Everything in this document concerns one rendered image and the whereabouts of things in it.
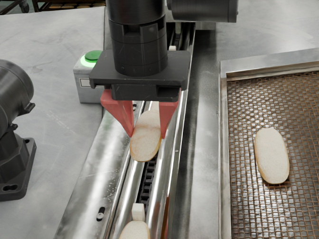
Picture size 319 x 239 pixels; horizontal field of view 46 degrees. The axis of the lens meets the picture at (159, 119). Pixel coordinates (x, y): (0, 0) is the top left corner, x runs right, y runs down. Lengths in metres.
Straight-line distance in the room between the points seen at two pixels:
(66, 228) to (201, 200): 0.18
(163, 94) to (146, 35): 0.07
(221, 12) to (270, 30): 0.66
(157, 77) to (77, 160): 0.26
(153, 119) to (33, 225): 0.21
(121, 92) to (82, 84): 0.31
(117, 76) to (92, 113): 0.31
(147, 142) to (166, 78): 0.09
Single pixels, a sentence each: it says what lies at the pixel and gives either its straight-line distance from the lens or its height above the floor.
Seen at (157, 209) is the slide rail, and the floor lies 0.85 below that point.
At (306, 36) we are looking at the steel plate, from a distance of 0.99.
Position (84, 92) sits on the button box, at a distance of 0.71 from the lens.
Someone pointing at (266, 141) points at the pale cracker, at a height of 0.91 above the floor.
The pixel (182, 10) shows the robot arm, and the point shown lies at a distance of 0.35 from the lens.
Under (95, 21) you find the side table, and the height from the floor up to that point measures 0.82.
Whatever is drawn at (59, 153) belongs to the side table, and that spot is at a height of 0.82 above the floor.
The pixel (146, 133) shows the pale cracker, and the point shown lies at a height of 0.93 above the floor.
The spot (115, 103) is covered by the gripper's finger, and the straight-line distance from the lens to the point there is 0.40.
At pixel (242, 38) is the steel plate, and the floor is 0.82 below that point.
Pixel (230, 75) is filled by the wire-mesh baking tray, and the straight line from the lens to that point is 0.64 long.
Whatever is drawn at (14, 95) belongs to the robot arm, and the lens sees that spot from 0.52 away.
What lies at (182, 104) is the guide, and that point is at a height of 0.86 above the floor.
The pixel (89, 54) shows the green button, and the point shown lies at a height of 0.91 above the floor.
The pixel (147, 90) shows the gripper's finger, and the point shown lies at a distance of 0.39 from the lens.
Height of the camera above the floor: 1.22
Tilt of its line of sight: 37 degrees down
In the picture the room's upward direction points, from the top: 3 degrees counter-clockwise
